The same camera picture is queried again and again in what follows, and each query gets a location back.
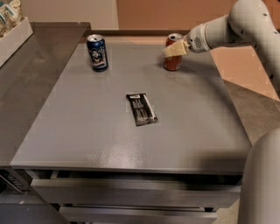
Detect black rxbar chocolate bar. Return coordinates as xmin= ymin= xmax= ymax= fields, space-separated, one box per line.
xmin=126 ymin=94 xmax=158 ymax=126

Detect lower grey drawer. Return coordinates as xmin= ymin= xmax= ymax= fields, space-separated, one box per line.
xmin=59 ymin=206 xmax=217 ymax=224

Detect upper grey drawer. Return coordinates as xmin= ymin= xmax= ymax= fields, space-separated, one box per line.
xmin=31 ymin=171 xmax=242 ymax=207

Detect grey drawer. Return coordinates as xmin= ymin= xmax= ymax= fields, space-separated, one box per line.
xmin=59 ymin=206 xmax=217 ymax=224
xmin=31 ymin=171 xmax=242 ymax=207

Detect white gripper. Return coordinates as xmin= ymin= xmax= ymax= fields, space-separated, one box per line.
xmin=163 ymin=24 xmax=211 ymax=57

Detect snack packets in box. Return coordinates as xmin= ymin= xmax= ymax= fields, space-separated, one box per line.
xmin=0 ymin=0 xmax=24 ymax=37

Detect blue soda can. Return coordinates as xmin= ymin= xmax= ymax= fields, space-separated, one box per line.
xmin=87 ymin=34 xmax=109 ymax=72

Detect red coke can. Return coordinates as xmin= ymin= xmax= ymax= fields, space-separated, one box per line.
xmin=164 ymin=33 xmax=183 ymax=71

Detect white snack box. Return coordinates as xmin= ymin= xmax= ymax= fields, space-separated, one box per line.
xmin=0 ymin=17 xmax=33 ymax=67

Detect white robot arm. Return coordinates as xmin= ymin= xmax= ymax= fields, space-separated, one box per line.
xmin=164 ymin=0 xmax=280 ymax=224

